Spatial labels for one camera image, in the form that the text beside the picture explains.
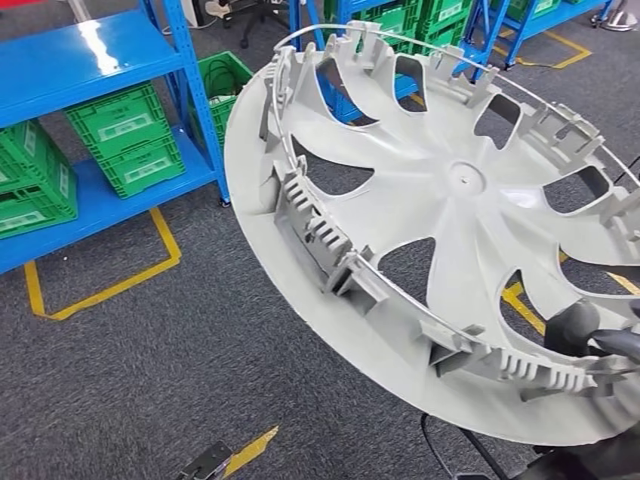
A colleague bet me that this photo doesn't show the blue metal shelf rack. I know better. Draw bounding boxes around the blue metal shelf rack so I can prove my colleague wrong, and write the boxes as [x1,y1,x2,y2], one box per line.
[500,0,617,71]
[288,0,501,125]
[0,0,232,276]

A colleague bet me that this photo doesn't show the black robot left foot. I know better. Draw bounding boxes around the black robot left foot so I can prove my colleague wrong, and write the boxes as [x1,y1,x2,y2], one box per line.
[174,441,234,480]

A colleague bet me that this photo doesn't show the black office chair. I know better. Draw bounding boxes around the black office chair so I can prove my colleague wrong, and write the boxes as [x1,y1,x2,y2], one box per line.
[205,0,291,51]

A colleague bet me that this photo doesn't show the black coiled cable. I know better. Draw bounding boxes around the black coiled cable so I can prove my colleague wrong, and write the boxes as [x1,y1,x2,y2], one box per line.
[202,58,237,101]

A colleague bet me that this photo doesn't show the grey plastic wheel hubcap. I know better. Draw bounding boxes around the grey plastic wheel hubcap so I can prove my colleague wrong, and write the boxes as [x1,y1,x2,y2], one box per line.
[223,19,640,448]

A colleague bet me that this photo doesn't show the chrome stanchion base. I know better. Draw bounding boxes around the chrome stanchion base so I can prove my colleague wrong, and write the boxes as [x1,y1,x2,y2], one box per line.
[591,0,639,33]

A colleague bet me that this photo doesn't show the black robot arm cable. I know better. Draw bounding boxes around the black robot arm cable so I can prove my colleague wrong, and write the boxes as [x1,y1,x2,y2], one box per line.
[420,413,512,480]

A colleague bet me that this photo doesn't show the yellow floor tape line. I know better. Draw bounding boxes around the yellow floor tape line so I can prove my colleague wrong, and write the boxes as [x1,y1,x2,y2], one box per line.
[221,425,280,480]
[500,250,640,337]

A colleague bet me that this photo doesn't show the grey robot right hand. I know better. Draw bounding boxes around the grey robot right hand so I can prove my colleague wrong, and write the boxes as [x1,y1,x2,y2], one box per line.
[517,301,640,480]

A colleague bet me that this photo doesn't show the green open plastic basket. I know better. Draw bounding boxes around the green open plastic basket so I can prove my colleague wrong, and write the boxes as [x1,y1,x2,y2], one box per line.
[187,50,254,158]

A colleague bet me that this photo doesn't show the green plastic crate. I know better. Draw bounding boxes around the green plastic crate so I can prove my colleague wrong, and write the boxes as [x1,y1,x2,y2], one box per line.
[492,0,562,22]
[0,119,79,241]
[349,0,422,51]
[417,0,475,49]
[65,82,187,201]

